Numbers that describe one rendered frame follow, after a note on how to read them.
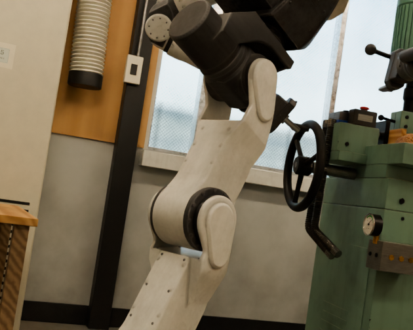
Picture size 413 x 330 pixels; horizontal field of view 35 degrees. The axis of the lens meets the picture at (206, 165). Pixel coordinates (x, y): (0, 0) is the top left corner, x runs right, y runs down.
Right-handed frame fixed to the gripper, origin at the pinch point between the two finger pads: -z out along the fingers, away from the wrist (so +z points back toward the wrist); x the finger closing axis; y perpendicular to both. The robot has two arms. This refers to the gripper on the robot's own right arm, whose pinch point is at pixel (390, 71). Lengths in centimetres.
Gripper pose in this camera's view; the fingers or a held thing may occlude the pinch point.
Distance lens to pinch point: 206.1
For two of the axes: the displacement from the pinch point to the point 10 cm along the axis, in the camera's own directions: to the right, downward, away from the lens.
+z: 2.3, -0.1, -9.7
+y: 9.3, 2.8, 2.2
